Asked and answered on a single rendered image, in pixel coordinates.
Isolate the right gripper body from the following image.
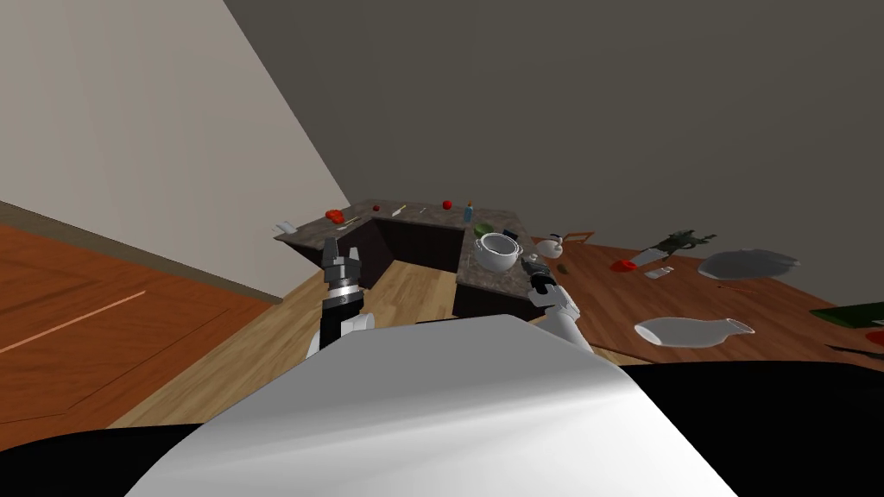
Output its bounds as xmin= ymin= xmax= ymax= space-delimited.
xmin=527 ymin=267 xmax=560 ymax=297

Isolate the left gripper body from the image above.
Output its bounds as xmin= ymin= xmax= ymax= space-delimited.
xmin=322 ymin=256 xmax=366 ymax=291

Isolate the white cooking pot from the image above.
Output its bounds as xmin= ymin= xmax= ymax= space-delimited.
xmin=473 ymin=231 xmax=525 ymax=274

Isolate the dark kitchen counter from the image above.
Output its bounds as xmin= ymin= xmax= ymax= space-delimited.
xmin=274 ymin=199 xmax=546 ymax=322

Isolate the green plant in grey pot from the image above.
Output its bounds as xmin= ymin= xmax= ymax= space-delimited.
xmin=628 ymin=229 xmax=719 ymax=267

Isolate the brown wooden table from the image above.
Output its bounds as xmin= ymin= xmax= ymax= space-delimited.
xmin=530 ymin=237 xmax=884 ymax=375

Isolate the white vase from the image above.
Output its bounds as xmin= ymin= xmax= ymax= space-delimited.
xmin=633 ymin=317 xmax=757 ymax=349

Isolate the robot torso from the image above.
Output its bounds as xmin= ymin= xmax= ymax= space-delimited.
xmin=126 ymin=313 xmax=740 ymax=497

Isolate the grey plate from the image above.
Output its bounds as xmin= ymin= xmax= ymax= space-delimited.
xmin=697 ymin=248 xmax=802 ymax=281

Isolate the green flat book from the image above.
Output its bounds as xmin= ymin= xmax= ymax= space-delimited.
xmin=808 ymin=301 xmax=884 ymax=330

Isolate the black knife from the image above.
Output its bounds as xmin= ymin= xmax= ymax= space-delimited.
xmin=824 ymin=343 xmax=884 ymax=362

